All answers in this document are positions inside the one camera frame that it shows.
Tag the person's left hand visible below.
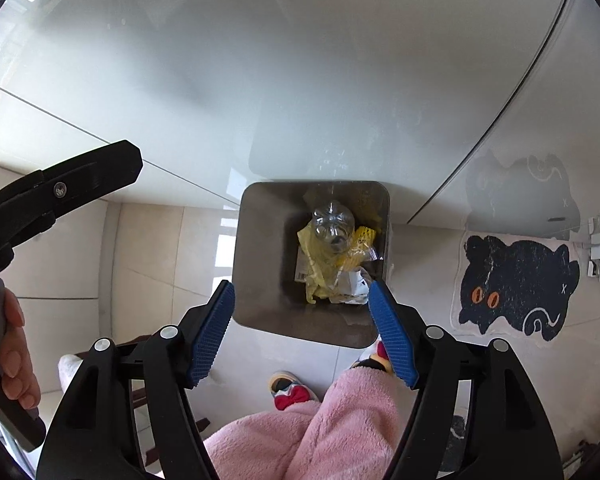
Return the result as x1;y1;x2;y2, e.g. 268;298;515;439
0;288;41;410

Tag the red cartoon slipper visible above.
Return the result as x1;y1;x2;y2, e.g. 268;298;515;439
268;370;318;411

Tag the clear plastic bottle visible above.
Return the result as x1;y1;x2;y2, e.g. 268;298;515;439
311;200;355;254

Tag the black cat floor mat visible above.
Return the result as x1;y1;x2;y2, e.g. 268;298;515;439
450;232;581;344

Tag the yellow foam fruit net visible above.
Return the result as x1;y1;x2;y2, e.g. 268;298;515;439
337;226;378;272

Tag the pale yellow printed plastic bag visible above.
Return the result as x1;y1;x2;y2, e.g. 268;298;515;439
297;222;341;304

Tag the pink fuzzy pajama leg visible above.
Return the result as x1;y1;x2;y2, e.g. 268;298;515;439
204;366;404;479

